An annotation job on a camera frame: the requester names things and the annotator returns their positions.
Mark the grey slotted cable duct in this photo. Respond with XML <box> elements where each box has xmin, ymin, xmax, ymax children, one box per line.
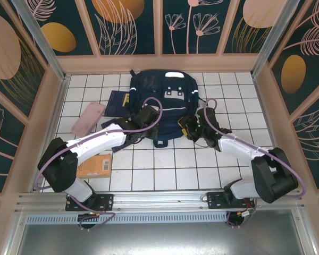
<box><xmin>25</xmin><ymin>214</ymin><xmax>229</xmax><ymax>225</ymax></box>

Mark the grey metal sheet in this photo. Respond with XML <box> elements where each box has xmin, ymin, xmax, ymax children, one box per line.
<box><xmin>15</xmin><ymin>224</ymin><xmax>309</xmax><ymax>255</ymax></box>

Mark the pink pencil case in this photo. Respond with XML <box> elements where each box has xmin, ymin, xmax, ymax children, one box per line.
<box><xmin>71</xmin><ymin>101</ymin><xmax>106</xmax><ymax>138</ymax></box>

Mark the orange cardboard box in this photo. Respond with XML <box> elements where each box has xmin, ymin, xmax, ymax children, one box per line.
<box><xmin>76</xmin><ymin>152</ymin><xmax>113</xmax><ymax>179</ymax></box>

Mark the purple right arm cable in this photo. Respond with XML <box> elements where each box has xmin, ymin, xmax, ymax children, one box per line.
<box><xmin>203</xmin><ymin>98</ymin><xmax>308</xmax><ymax>230</ymax></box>

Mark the navy blue backpack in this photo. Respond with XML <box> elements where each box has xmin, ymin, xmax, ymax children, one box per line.
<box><xmin>100</xmin><ymin>69</ymin><xmax>206</xmax><ymax>148</ymax></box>

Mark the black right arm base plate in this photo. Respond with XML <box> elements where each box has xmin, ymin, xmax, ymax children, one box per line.
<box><xmin>207</xmin><ymin>191</ymin><xmax>256</xmax><ymax>210</ymax></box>

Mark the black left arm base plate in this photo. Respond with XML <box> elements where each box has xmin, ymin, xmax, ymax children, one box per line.
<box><xmin>65</xmin><ymin>193</ymin><xmax>115</xmax><ymax>212</ymax></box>

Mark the aluminium mounting rail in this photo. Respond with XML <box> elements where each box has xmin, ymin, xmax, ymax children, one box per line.
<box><xmin>14</xmin><ymin>188</ymin><xmax>306</xmax><ymax>214</ymax></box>

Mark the aluminium corner post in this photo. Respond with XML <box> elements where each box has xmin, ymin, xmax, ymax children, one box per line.
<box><xmin>10</xmin><ymin>0</ymin><xmax>71</xmax><ymax>82</ymax></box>
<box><xmin>251</xmin><ymin>0</ymin><xmax>301</xmax><ymax>78</ymax></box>

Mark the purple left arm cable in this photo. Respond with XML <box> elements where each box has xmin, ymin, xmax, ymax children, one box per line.
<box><xmin>33</xmin><ymin>97</ymin><xmax>164</xmax><ymax>231</ymax></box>

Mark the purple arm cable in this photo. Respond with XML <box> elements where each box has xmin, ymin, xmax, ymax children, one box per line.
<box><xmin>33</xmin><ymin>97</ymin><xmax>164</xmax><ymax>231</ymax></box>
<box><xmin>203</xmin><ymin>98</ymin><xmax>308</xmax><ymax>230</ymax></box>

